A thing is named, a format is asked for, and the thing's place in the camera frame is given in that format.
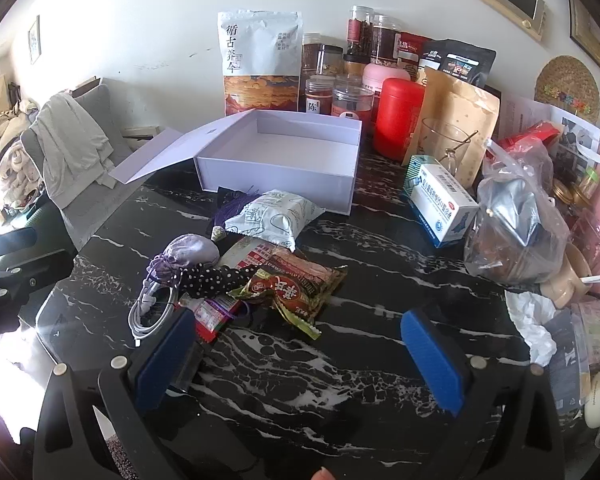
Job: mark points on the black polka dot scrunchie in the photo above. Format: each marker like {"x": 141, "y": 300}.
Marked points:
{"x": 205, "y": 280}

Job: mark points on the clear plastic bag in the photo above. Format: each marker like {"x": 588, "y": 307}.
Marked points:
{"x": 515, "y": 220}

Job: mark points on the grey clothing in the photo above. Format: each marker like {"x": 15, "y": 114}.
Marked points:
{"x": 70, "y": 145}

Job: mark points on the cream ceramic cup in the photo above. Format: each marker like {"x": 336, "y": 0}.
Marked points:
{"x": 572, "y": 275}

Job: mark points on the pile of clothes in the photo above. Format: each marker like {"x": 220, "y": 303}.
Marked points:
{"x": 10, "y": 160}

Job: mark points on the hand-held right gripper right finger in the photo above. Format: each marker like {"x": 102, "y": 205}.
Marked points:
{"x": 432, "y": 360}

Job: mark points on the white gift box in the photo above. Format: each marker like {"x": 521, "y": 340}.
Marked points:
{"x": 280, "y": 170}

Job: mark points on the brown red snack packet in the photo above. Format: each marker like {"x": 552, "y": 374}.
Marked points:
{"x": 285, "y": 295}

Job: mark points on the red stand-up pouch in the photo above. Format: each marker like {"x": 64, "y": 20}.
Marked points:
{"x": 412, "y": 47}

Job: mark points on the grey packet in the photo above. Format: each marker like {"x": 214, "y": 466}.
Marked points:
{"x": 565, "y": 360}

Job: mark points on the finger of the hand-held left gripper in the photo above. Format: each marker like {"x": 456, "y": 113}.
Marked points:
{"x": 35, "y": 270}
{"x": 5, "y": 242}

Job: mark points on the person's right hand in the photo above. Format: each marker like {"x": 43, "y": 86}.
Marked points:
{"x": 323, "y": 475}

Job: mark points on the red canister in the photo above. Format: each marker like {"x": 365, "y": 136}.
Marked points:
{"x": 397, "y": 120}

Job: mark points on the black stand-up pouch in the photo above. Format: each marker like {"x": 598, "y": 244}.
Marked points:
{"x": 460, "y": 60}

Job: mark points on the small jar red powder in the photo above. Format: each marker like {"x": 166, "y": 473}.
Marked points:
{"x": 320, "y": 97}

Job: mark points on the blue white medicine box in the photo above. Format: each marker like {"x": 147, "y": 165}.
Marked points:
{"x": 445, "y": 205}

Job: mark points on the glass mug with spoon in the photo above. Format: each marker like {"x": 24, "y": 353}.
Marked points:
{"x": 437, "y": 140}

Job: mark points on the purple satin pouch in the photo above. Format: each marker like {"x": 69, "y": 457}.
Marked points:
{"x": 190, "y": 255}

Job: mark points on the tall clear jar dark contents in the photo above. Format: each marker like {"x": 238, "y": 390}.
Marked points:
{"x": 361, "y": 30}
{"x": 386, "y": 40}

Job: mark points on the green lidded jar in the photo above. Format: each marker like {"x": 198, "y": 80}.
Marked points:
{"x": 589, "y": 182}

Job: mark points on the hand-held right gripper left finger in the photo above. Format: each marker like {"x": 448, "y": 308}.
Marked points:
{"x": 165, "y": 355}

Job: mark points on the floral round tin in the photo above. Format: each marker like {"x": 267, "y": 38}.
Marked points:
{"x": 595, "y": 332}

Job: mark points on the small wall picture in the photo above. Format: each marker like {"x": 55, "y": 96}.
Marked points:
{"x": 34, "y": 40}

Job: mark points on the dark wall frame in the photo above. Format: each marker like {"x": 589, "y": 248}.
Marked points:
{"x": 592, "y": 30}

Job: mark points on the clear jar orange contents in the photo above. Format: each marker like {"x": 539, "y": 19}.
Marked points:
{"x": 355, "y": 66}

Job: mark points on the white green-print snack packet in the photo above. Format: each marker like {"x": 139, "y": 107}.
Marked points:
{"x": 275, "y": 217}

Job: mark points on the purple tassel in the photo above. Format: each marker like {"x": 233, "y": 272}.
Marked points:
{"x": 230, "y": 210}

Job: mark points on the round woven mat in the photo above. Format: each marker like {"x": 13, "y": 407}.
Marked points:
{"x": 562, "y": 80}

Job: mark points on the kraft paper pouch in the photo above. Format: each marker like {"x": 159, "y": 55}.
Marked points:
{"x": 460, "y": 105}

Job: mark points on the gold lidded jar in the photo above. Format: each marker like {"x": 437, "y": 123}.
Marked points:
{"x": 567, "y": 192}

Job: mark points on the pink lidded jar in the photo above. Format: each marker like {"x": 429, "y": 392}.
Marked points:
{"x": 380, "y": 77}

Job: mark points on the crumpled white tissue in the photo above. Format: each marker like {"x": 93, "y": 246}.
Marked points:
{"x": 527, "y": 320}

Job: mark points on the large white stand-up pouch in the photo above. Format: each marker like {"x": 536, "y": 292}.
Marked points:
{"x": 260, "y": 60}

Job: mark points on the wide clear jar red contents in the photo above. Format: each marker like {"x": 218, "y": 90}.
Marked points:
{"x": 352, "y": 102}

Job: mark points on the black lidded clear jar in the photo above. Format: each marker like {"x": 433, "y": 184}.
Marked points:
{"x": 330, "y": 62}

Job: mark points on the clear jar brown contents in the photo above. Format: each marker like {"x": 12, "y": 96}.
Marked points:
{"x": 310, "y": 57}

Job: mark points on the long red white packet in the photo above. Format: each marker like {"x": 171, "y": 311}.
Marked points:
{"x": 247, "y": 257}

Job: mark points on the grey chair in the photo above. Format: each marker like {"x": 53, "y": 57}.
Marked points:
{"x": 97, "y": 105}

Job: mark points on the printed paper sheets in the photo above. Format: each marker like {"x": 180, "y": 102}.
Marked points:
{"x": 525, "y": 115}

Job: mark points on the red plastic packet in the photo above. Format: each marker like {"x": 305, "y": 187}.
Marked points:
{"x": 530, "y": 137}

